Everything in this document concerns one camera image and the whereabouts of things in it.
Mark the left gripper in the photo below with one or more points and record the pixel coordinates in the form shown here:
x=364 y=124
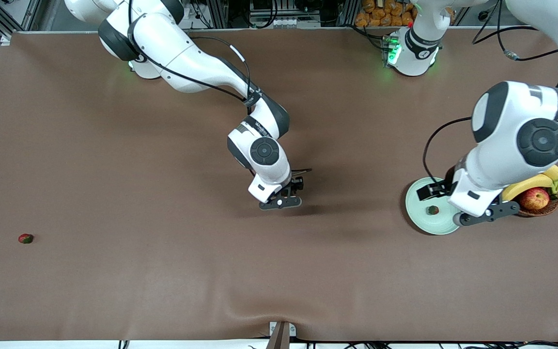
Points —
x=444 y=185

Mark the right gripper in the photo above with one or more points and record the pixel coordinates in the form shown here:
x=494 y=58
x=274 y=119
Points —
x=297 y=184

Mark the red strawberry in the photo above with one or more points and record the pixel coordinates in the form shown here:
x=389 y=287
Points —
x=433 y=210
x=25 y=238

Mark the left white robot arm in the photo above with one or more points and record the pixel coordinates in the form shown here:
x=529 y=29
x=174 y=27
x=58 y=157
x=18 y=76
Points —
x=502 y=145

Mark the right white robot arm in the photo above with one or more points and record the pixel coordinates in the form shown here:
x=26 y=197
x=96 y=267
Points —
x=177 y=53

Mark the light green round plate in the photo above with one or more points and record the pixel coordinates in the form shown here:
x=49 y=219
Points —
x=429 y=224

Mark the yellow banana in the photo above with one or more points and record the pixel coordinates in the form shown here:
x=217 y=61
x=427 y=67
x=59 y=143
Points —
x=554 y=172
x=526 y=186

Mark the red yellow apple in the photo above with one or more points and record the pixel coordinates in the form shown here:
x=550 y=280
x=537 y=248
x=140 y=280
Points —
x=535 y=198

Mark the brown wicker basket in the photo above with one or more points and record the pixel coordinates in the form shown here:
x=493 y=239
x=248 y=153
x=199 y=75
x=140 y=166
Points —
x=552 y=209

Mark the large table cover mat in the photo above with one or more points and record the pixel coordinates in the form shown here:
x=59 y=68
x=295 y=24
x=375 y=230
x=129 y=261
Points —
x=162 y=169

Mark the small board with green light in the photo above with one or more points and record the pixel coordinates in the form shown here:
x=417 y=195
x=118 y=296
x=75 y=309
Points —
x=391 y=51

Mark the white power strip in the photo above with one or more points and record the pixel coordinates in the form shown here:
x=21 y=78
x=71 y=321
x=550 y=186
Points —
x=284 y=23

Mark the pile of orange round objects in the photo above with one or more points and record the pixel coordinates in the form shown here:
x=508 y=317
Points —
x=385 y=13

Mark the small metal bracket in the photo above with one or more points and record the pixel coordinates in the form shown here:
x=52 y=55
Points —
x=292 y=330

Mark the brown narrow post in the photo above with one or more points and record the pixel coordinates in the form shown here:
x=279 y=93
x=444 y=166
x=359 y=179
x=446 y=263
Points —
x=279 y=339

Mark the aluminium profile post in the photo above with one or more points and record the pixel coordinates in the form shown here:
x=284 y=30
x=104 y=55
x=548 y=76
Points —
x=218 y=14

